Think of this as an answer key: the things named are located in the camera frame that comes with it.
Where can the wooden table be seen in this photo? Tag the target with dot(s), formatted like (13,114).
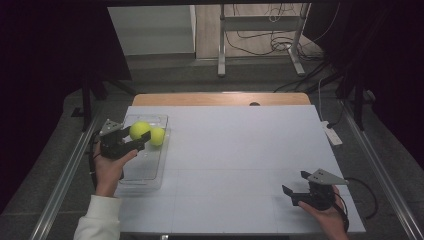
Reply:
(200,99)

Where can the person's right hand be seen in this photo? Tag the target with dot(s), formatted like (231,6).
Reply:
(325,220)

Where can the white cabinet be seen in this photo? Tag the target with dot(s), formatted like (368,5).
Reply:
(150,30)

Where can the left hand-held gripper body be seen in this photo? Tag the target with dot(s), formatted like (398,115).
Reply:
(115,145)

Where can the yellow tennis ball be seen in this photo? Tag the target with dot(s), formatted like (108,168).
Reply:
(139,129)
(157,136)

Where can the grey metal desk frame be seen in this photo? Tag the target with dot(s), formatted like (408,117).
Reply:
(221,50)

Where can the black stand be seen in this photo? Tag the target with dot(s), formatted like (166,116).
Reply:
(358,100)
(87,100)

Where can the metal floor rail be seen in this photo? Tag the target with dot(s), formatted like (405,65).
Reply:
(63,180)
(383,173)

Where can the dark curtain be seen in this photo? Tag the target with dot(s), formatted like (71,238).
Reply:
(393,66)
(40,66)

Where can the clear plastic bin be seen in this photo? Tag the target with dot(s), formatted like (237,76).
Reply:
(146,166)

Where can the white board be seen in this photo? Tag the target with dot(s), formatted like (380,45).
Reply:
(233,150)

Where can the white power strip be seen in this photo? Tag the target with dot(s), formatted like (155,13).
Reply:
(333,136)

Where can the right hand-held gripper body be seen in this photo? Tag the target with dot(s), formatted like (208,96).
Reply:
(321,191)

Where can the person's left hand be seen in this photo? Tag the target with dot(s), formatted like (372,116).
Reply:
(108,170)

